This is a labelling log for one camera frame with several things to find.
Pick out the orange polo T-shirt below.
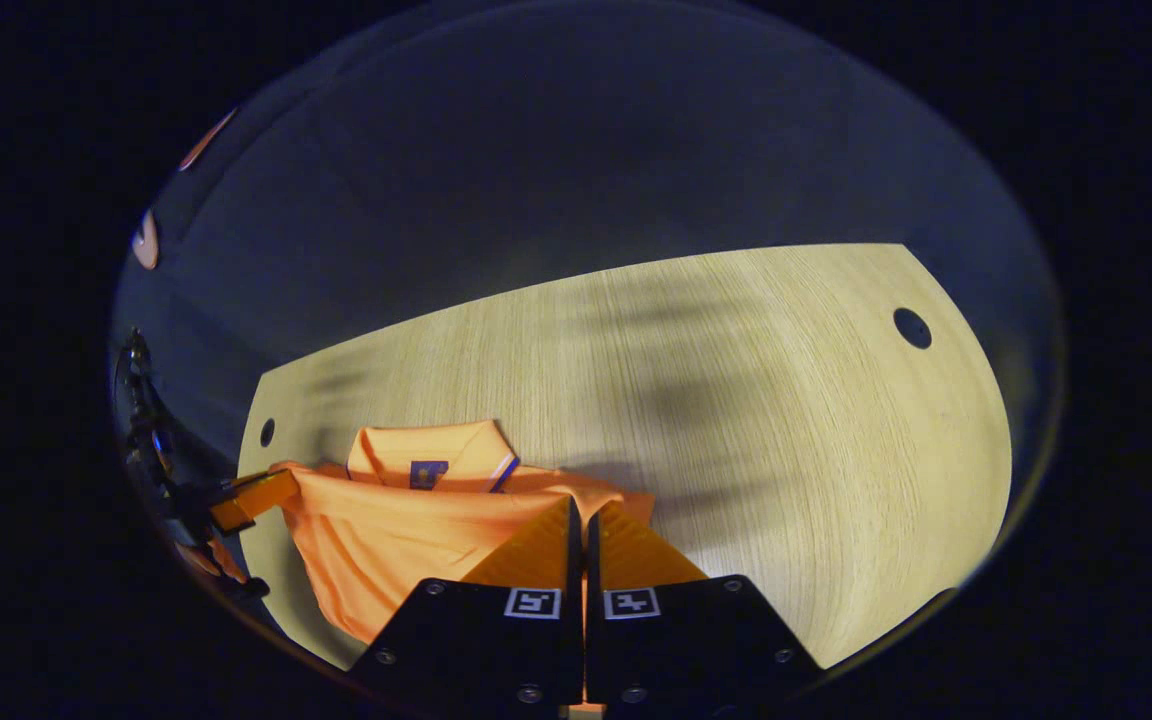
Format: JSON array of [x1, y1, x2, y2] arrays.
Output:
[[271, 420, 657, 646]]

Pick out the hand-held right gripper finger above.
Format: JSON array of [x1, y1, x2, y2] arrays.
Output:
[[351, 495, 587, 711], [586, 500, 827, 711]]

